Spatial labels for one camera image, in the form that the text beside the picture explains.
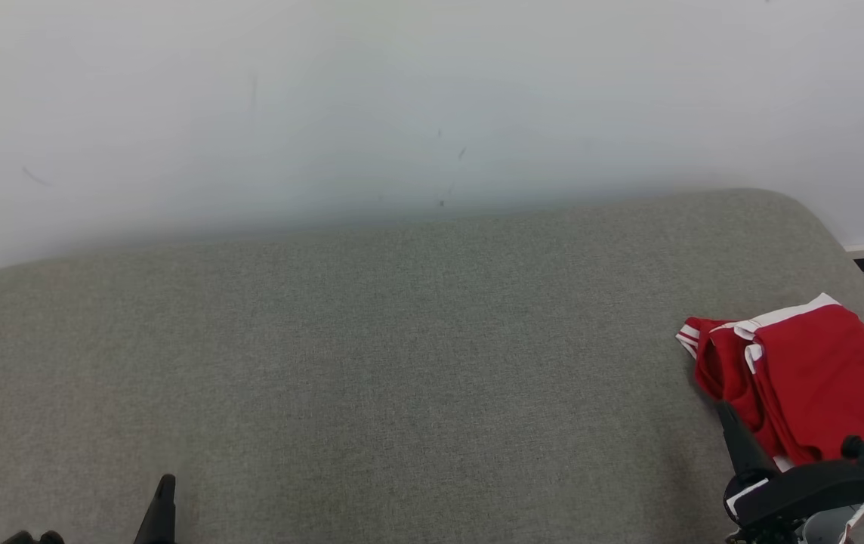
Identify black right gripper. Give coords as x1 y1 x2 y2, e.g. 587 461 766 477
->
715 400 864 533

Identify red white basketball jersey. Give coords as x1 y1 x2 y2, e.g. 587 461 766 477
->
676 316 795 473

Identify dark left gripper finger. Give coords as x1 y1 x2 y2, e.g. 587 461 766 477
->
134 474 177 544

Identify red white basketball shorts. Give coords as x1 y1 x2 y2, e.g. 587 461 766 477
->
734 293 864 465

